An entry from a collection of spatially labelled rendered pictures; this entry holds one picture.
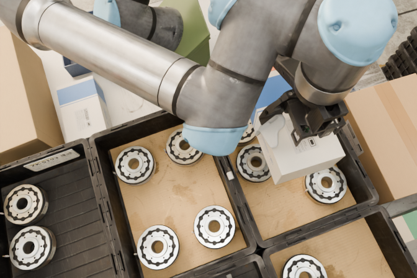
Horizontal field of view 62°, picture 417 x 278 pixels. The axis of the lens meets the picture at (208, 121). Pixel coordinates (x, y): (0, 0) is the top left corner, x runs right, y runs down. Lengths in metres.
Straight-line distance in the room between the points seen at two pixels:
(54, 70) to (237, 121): 1.00
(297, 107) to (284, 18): 0.20
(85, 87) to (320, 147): 0.76
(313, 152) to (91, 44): 0.41
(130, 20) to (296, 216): 0.67
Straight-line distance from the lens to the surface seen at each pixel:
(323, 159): 0.65
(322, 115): 0.48
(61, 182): 1.03
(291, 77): 0.54
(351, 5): 0.38
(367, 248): 0.97
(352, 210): 0.88
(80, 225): 0.99
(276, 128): 0.60
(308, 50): 0.39
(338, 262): 0.95
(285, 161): 0.63
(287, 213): 0.93
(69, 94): 1.16
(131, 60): 0.46
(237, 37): 0.39
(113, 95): 1.21
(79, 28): 0.52
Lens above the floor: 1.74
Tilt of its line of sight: 69 degrees down
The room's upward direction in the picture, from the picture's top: 7 degrees counter-clockwise
